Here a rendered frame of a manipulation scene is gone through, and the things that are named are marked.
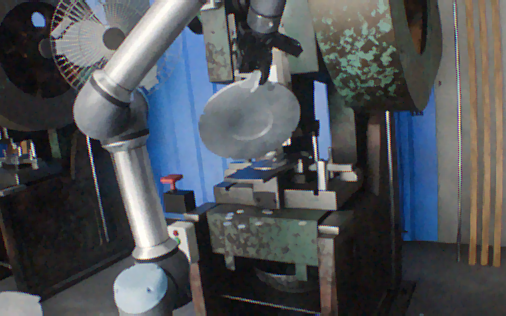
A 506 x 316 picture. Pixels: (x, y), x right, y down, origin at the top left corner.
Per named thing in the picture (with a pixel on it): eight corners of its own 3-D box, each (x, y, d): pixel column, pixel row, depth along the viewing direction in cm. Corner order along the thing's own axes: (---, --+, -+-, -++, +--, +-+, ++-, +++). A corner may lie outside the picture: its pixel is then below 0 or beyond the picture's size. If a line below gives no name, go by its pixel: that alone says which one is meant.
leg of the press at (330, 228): (358, 426, 123) (345, 137, 105) (323, 416, 129) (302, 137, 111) (415, 286, 199) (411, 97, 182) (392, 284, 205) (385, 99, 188)
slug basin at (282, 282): (324, 308, 137) (322, 281, 135) (236, 292, 155) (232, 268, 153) (356, 264, 166) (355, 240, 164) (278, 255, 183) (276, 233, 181)
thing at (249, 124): (183, 151, 124) (183, 149, 124) (271, 166, 137) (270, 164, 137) (223, 68, 107) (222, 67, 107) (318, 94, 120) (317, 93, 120)
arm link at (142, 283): (115, 341, 90) (101, 287, 87) (136, 310, 103) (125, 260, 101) (166, 343, 88) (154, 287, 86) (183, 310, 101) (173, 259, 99)
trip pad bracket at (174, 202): (191, 246, 148) (183, 192, 144) (170, 243, 153) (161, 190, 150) (202, 240, 153) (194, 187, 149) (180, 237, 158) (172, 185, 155)
